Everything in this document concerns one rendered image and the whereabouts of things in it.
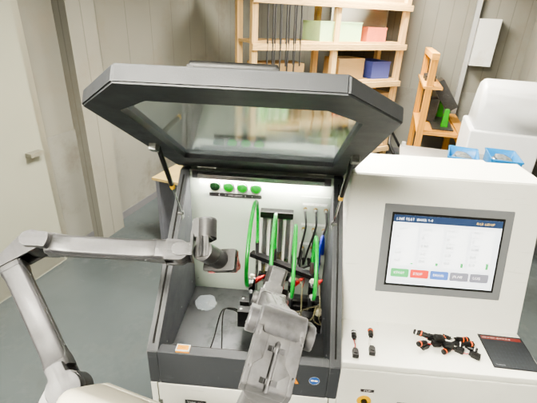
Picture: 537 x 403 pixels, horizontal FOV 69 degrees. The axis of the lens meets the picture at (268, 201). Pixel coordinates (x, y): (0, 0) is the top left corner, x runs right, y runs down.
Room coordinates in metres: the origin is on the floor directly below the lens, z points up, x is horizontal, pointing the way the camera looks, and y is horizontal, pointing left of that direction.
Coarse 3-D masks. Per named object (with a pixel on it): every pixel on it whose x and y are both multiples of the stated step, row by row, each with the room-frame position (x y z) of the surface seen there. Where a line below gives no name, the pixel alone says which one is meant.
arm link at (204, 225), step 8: (200, 224) 0.96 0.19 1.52; (208, 224) 0.95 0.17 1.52; (216, 224) 0.97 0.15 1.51; (192, 232) 0.94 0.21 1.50; (200, 232) 0.94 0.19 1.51; (208, 232) 0.93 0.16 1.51; (216, 232) 0.95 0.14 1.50; (192, 240) 0.91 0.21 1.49; (176, 248) 0.88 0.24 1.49; (184, 248) 0.88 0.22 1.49; (192, 248) 0.88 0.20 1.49; (192, 256) 0.88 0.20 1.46
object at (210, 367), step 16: (160, 352) 1.02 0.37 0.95; (192, 352) 1.03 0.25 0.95; (208, 352) 1.03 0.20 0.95; (224, 352) 1.03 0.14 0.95; (240, 352) 1.04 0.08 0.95; (160, 368) 1.02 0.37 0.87; (176, 368) 1.02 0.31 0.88; (192, 368) 1.01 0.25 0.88; (208, 368) 1.01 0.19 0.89; (224, 368) 1.01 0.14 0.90; (240, 368) 1.00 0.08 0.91; (304, 368) 0.99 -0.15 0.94; (320, 368) 0.99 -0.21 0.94; (192, 384) 1.01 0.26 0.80; (208, 384) 1.01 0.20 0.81; (224, 384) 1.01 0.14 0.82; (304, 384) 0.99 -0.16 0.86; (320, 384) 0.99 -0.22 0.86
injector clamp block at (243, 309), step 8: (240, 304) 1.28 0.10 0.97; (248, 304) 1.28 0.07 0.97; (296, 304) 1.28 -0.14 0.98; (320, 304) 1.28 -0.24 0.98; (240, 312) 1.22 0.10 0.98; (248, 312) 1.22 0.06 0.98; (304, 312) 1.23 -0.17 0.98; (312, 312) 1.23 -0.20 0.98; (240, 320) 1.22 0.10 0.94; (312, 320) 1.20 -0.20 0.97; (320, 320) 1.20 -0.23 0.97; (320, 328) 1.20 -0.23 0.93
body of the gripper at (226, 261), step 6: (222, 252) 0.95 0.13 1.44; (228, 252) 0.97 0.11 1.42; (234, 252) 0.97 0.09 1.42; (222, 258) 0.93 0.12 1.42; (228, 258) 0.96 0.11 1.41; (234, 258) 0.95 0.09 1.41; (204, 264) 0.97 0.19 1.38; (216, 264) 0.92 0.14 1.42; (222, 264) 0.93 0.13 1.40; (228, 264) 0.95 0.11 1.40; (234, 264) 0.94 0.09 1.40; (204, 270) 0.95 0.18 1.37; (210, 270) 0.95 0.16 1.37; (216, 270) 0.94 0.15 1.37; (222, 270) 0.94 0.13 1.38; (228, 270) 0.94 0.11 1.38; (234, 270) 0.94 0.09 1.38
